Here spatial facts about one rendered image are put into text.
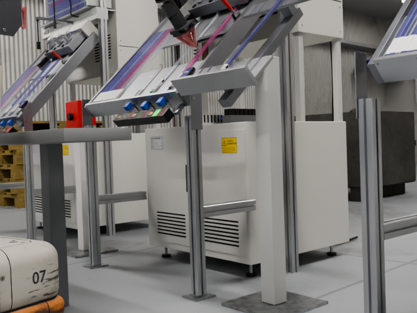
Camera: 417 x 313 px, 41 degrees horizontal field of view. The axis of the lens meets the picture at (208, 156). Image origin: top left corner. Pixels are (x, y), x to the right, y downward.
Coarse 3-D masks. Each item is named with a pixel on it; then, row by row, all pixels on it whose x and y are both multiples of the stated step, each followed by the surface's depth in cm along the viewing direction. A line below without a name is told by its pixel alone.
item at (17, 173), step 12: (0, 156) 532; (12, 156) 538; (0, 168) 528; (12, 168) 510; (0, 180) 531; (12, 180) 509; (0, 192) 531; (12, 192) 510; (24, 192) 514; (0, 204) 535; (12, 204) 537; (24, 204) 512
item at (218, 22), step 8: (240, 8) 223; (184, 16) 261; (208, 16) 240; (224, 16) 228; (168, 24) 267; (200, 24) 238; (216, 24) 226; (232, 24) 215; (208, 32) 224; (224, 32) 216; (176, 40) 241; (192, 40) 231; (200, 40) 236
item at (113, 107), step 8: (136, 96) 212; (144, 96) 208; (152, 96) 205; (160, 96) 201; (168, 96) 198; (176, 96) 195; (88, 104) 241; (96, 104) 236; (104, 104) 232; (112, 104) 228; (120, 104) 224; (136, 104) 216; (152, 104) 209; (168, 104) 203; (176, 104) 200; (96, 112) 242; (104, 112) 238; (112, 112) 234; (120, 112) 229; (128, 112) 225
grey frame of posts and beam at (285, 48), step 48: (288, 48) 223; (288, 96) 223; (96, 144) 249; (192, 144) 191; (288, 144) 224; (96, 192) 249; (192, 192) 192; (288, 192) 225; (96, 240) 250; (192, 240) 194; (288, 240) 226; (192, 288) 194
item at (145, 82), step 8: (184, 64) 214; (152, 72) 229; (160, 72) 223; (176, 72) 213; (136, 80) 234; (144, 80) 228; (152, 80) 222; (168, 80) 211; (128, 88) 232; (136, 88) 226; (144, 88) 221; (152, 88) 215; (160, 88) 210; (168, 88) 203; (120, 96) 230; (128, 96) 225
